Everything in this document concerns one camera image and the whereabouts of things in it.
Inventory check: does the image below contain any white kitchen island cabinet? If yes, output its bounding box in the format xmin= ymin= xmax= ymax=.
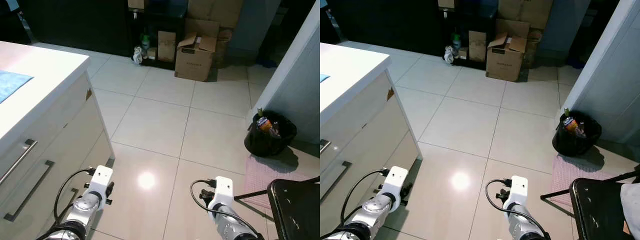
xmin=320 ymin=42 xmax=423 ymax=238
xmin=0 ymin=41 xmax=116 ymax=240

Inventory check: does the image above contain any thin black rod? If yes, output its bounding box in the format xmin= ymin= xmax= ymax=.
xmin=540 ymin=167 xmax=640 ymax=201
xmin=233 ymin=176 xmax=321 ymax=202

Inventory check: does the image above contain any pink floor mat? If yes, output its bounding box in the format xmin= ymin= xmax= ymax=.
xmin=243 ymin=155 xmax=313 ymax=211
xmin=550 ymin=155 xmax=621 ymax=208

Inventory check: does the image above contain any black trash bin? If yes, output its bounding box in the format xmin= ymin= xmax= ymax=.
xmin=552 ymin=111 xmax=603 ymax=157
xmin=244 ymin=111 xmax=298 ymax=158

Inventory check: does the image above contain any black chair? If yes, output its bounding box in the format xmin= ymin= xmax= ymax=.
xmin=267 ymin=177 xmax=321 ymax=240
xmin=570 ymin=177 xmax=636 ymax=240

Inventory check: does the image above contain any orange can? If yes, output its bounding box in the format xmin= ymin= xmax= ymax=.
xmin=563 ymin=116 xmax=581 ymax=134
xmin=256 ymin=116 xmax=274 ymax=134

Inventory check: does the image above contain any white cloth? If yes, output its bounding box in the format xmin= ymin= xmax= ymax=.
xmin=620 ymin=182 xmax=640 ymax=227

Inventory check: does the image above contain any large open cardboard box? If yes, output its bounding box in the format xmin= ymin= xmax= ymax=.
xmin=486 ymin=31 xmax=529 ymax=83
xmin=174 ymin=31 xmax=219 ymax=83

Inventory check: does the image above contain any white tall cabinet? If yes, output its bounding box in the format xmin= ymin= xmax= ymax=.
xmin=556 ymin=0 xmax=640 ymax=146
xmin=250 ymin=0 xmax=321 ymax=148

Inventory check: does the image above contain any small brown cardboard box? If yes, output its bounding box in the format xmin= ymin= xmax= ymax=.
xmin=157 ymin=31 xmax=177 ymax=63
xmin=468 ymin=30 xmax=488 ymax=63

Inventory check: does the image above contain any flat cardboard box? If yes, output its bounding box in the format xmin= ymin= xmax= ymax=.
xmin=184 ymin=18 xmax=221 ymax=40
xmin=495 ymin=18 xmax=532 ymax=40

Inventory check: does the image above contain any dark shelf unit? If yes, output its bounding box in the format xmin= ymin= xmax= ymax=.
xmin=127 ymin=0 xmax=190 ymax=71
xmin=439 ymin=0 xmax=501 ymax=70

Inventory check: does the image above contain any tall cardboard box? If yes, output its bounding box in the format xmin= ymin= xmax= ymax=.
xmin=498 ymin=0 xmax=555 ymax=29
xmin=187 ymin=0 xmax=245 ymax=29

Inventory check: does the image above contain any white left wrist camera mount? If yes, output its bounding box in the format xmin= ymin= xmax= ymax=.
xmin=89 ymin=165 xmax=114 ymax=202
xmin=381 ymin=166 xmax=409 ymax=202

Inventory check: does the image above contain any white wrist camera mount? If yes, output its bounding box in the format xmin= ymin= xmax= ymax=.
xmin=210 ymin=176 xmax=235 ymax=211
xmin=504 ymin=176 xmax=529 ymax=211
xmin=381 ymin=166 xmax=409 ymax=202
xmin=89 ymin=165 xmax=114 ymax=202

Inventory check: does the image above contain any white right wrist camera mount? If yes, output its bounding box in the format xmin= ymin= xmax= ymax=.
xmin=210 ymin=176 xmax=235 ymax=211
xmin=504 ymin=176 xmax=529 ymax=211

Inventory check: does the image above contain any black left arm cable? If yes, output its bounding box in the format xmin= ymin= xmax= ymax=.
xmin=340 ymin=169 xmax=390 ymax=226
xmin=53 ymin=168 xmax=97 ymax=223

